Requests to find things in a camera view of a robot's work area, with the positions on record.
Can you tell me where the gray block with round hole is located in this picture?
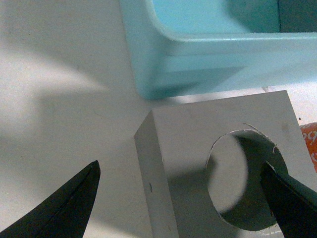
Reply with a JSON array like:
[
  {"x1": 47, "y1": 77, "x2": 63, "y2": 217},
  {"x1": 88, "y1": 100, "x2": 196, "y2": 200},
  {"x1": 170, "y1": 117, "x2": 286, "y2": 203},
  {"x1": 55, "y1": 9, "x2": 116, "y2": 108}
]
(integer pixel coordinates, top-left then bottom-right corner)
[{"x1": 134, "y1": 91, "x2": 317, "y2": 238}]

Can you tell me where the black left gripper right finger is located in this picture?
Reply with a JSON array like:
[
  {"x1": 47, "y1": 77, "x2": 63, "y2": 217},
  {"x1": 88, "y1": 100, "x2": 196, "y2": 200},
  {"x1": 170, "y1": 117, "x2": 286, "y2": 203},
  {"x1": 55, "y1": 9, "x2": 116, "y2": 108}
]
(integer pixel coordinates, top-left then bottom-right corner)
[{"x1": 260, "y1": 161, "x2": 317, "y2": 238}]

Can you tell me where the orange cylinder part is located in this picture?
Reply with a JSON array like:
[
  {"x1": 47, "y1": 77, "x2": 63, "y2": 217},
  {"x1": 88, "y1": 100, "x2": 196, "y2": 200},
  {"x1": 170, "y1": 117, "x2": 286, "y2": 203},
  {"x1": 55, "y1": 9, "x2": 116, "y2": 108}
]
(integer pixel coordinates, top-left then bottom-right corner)
[{"x1": 300, "y1": 122, "x2": 317, "y2": 172}]

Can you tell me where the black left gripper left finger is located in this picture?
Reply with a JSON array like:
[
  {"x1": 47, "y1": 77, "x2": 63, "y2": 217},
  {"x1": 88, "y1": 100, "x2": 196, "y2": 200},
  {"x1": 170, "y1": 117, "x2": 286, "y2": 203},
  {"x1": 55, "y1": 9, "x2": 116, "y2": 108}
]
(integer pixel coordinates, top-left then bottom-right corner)
[{"x1": 0, "y1": 161, "x2": 101, "y2": 238}]

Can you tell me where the blue plastic box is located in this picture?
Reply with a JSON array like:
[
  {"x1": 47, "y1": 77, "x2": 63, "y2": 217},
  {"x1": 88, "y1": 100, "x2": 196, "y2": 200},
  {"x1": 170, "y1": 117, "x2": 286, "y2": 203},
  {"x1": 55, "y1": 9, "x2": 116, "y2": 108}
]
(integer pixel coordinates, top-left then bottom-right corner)
[{"x1": 120, "y1": 0, "x2": 317, "y2": 99}]

